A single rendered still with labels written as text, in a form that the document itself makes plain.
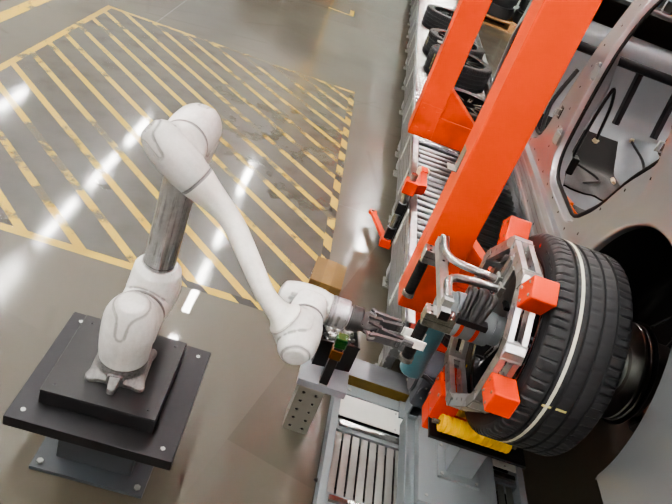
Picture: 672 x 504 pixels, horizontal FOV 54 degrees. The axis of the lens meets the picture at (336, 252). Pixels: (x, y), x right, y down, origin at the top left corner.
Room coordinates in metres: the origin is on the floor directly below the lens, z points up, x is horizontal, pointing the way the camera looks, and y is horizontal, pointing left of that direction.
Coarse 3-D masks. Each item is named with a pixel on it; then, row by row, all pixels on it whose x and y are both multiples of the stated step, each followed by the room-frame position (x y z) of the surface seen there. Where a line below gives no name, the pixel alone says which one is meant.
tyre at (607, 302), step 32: (544, 256) 1.78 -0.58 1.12; (576, 256) 1.74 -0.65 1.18; (608, 256) 1.86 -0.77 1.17; (576, 288) 1.62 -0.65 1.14; (608, 288) 1.66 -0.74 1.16; (544, 320) 1.55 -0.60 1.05; (576, 320) 1.54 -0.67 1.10; (608, 320) 1.57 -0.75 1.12; (544, 352) 1.47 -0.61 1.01; (576, 352) 1.49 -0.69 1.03; (608, 352) 1.51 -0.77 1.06; (544, 384) 1.44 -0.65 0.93; (576, 384) 1.45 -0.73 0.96; (608, 384) 1.47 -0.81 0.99; (480, 416) 1.57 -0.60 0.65; (512, 416) 1.43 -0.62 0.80; (544, 416) 1.43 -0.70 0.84; (576, 416) 1.44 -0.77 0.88; (544, 448) 1.47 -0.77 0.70
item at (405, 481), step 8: (408, 416) 1.99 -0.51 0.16; (416, 416) 2.00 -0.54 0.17; (400, 424) 1.99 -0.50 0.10; (408, 424) 1.96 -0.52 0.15; (400, 432) 1.94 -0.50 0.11; (408, 432) 1.92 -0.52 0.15; (400, 440) 1.90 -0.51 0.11; (408, 440) 1.88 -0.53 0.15; (400, 448) 1.85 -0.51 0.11; (408, 448) 1.84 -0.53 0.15; (400, 456) 1.81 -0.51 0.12; (408, 456) 1.80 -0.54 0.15; (400, 464) 1.77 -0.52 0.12; (408, 464) 1.76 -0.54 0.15; (400, 472) 1.73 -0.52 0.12; (408, 472) 1.72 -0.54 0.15; (400, 480) 1.69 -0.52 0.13; (408, 480) 1.69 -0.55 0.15; (400, 488) 1.65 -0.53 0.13; (408, 488) 1.65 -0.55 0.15; (400, 496) 1.62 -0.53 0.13; (408, 496) 1.62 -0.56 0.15
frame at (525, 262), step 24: (528, 240) 1.86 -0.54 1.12; (480, 264) 2.01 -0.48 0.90; (504, 264) 1.97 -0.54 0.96; (528, 264) 1.75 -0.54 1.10; (528, 312) 1.57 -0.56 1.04; (504, 336) 1.53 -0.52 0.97; (528, 336) 1.52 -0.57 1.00; (456, 360) 1.83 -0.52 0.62; (504, 360) 1.48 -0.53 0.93; (480, 384) 1.49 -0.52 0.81; (456, 408) 1.61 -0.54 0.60; (480, 408) 1.48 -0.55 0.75
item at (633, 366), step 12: (636, 324) 1.83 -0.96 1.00; (636, 336) 1.79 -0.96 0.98; (648, 336) 1.77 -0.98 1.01; (636, 348) 1.75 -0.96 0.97; (648, 348) 1.73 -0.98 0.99; (636, 360) 1.71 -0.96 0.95; (648, 360) 1.70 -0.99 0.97; (624, 372) 1.72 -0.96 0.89; (636, 372) 1.68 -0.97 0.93; (648, 372) 1.66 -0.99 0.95; (624, 384) 1.69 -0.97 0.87; (636, 384) 1.64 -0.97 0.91; (612, 396) 1.70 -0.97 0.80; (624, 396) 1.65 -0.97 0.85; (636, 396) 1.64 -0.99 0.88; (612, 408) 1.66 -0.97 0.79; (624, 408) 1.62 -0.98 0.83; (612, 420) 1.67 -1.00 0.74
